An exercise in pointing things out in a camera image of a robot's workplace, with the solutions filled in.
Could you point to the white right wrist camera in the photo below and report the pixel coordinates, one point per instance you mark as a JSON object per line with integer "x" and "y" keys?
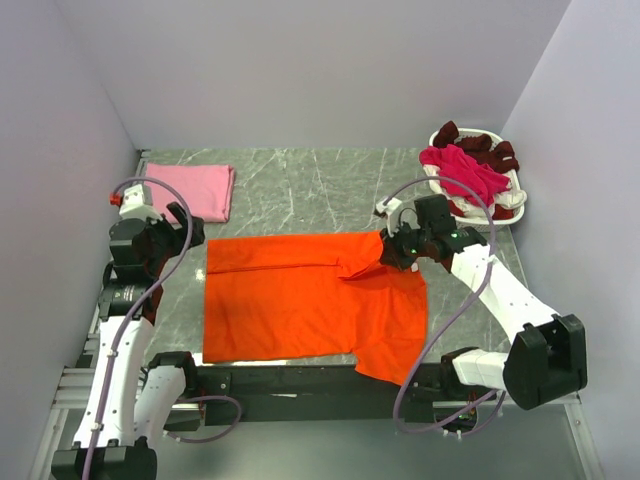
{"x": 388, "y": 209}

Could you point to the orange t shirt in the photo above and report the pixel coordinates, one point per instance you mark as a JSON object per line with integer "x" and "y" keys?
{"x": 298, "y": 296}

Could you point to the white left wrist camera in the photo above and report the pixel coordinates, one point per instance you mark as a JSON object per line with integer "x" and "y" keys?
{"x": 135, "y": 203}

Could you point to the folded pink t shirt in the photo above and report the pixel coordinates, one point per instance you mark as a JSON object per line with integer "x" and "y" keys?
{"x": 207, "y": 189}

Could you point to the dark red t shirt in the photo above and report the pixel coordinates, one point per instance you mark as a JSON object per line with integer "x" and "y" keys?
{"x": 485, "y": 147}

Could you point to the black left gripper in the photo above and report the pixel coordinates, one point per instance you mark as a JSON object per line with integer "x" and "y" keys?
{"x": 191, "y": 234}

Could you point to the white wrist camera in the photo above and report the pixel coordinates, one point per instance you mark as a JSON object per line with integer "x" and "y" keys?
{"x": 388, "y": 209}
{"x": 135, "y": 203}

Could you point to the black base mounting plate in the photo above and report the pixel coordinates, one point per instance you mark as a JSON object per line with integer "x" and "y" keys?
{"x": 318, "y": 393}

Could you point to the white laundry basket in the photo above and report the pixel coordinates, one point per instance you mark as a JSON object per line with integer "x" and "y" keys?
{"x": 467, "y": 193}

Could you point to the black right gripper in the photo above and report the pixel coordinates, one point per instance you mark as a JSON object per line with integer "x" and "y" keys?
{"x": 391, "y": 253}

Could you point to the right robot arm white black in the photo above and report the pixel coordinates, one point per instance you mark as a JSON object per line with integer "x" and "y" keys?
{"x": 547, "y": 358}

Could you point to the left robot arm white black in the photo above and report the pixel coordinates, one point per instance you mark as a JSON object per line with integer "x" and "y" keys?
{"x": 129, "y": 402}

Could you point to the magenta t shirt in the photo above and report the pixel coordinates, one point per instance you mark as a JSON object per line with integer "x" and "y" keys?
{"x": 452, "y": 162}

